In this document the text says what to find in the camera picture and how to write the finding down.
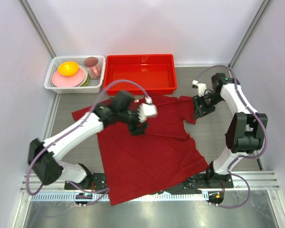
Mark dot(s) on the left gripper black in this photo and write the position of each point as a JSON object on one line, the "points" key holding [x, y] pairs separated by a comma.
{"points": [[135, 129]]}

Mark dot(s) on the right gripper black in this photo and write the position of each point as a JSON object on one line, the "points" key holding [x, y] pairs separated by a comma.
{"points": [[198, 111]]}

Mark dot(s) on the red t-shirt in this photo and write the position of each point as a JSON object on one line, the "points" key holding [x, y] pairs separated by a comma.
{"points": [[162, 157]]}

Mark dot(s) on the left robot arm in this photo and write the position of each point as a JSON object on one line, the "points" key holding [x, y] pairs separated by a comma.
{"points": [[45, 157]]}

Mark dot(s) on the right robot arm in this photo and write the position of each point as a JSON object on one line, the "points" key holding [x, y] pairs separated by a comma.
{"points": [[246, 132]]}

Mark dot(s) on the red plastic bin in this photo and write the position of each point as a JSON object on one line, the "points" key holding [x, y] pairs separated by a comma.
{"points": [[154, 72]]}

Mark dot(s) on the green plate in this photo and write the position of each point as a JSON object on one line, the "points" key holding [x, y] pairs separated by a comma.
{"points": [[86, 81]]}

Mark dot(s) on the pink translucent cup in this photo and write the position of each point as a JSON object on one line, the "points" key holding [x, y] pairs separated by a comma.
{"points": [[93, 67]]}

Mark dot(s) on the white plastic basket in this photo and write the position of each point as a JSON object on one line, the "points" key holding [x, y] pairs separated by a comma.
{"points": [[88, 85]]}

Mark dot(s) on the pink plate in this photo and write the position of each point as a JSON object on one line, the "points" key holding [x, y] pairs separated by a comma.
{"points": [[65, 82]]}

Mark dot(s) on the orange bowl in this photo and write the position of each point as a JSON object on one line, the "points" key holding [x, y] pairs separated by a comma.
{"points": [[68, 69]]}

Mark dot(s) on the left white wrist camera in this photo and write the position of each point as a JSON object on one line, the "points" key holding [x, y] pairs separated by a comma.
{"points": [[146, 110]]}

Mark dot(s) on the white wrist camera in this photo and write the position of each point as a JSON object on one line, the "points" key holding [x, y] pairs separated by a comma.
{"points": [[201, 87], [146, 110]]}

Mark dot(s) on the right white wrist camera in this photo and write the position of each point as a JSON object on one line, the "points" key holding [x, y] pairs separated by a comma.
{"points": [[201, 87]]}

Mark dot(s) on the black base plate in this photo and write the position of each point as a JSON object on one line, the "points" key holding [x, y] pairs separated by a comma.
{"points": [[193, 184]]}

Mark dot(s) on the aluminium frame rail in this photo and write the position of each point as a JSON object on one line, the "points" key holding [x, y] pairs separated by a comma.
{"points": [[257, 180]]}

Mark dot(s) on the white slotted cable duct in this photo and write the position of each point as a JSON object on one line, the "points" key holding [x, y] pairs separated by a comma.
{"points": [[75, 196]]}

